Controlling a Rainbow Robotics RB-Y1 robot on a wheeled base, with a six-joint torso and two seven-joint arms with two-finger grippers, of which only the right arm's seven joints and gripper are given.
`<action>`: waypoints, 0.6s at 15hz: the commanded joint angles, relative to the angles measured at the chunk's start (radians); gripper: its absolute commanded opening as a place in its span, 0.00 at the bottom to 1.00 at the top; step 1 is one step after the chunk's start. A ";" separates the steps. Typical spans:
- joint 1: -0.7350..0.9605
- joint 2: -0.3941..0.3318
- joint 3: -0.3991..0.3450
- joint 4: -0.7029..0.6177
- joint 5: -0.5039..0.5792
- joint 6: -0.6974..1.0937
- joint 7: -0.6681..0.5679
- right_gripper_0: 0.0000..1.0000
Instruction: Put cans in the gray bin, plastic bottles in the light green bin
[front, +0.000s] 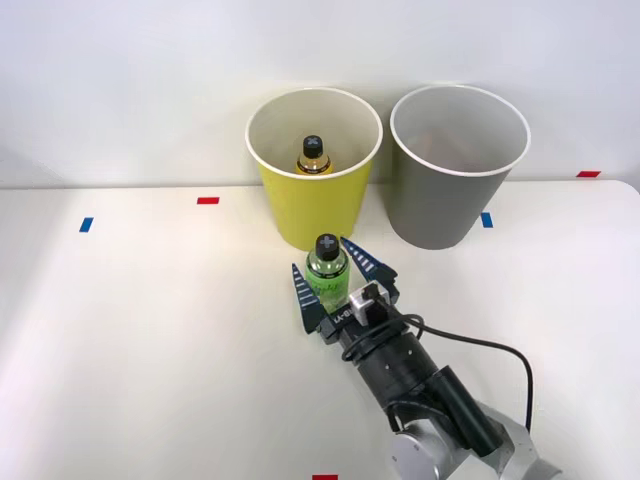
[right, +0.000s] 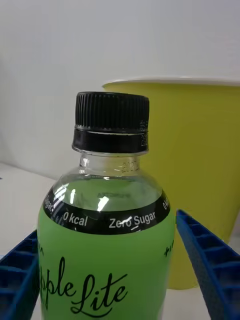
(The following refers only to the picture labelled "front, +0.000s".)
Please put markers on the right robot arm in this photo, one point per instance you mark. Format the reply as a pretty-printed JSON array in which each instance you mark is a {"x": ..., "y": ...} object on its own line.
[{"x": 400, "y": 365}]

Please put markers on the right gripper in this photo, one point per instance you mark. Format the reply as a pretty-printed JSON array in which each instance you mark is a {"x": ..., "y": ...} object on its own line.
[{"x": 342, "y": 321}]

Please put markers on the small yellow plastic bottle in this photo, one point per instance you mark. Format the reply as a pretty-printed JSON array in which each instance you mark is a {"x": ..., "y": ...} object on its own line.
[{"x": 313, "y": 161}]

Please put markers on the yellow-green plastic waste bin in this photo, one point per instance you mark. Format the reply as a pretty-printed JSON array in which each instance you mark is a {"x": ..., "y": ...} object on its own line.
[{"x": 315, "y": 210}]

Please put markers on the small green plastic bottle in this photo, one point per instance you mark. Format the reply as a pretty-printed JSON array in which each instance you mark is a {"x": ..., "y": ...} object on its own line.
[{"x": 327, "y": 280}]

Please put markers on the grey plastic waste bin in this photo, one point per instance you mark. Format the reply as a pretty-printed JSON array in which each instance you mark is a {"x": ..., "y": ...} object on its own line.
[{"x": 440, "y": 205}]

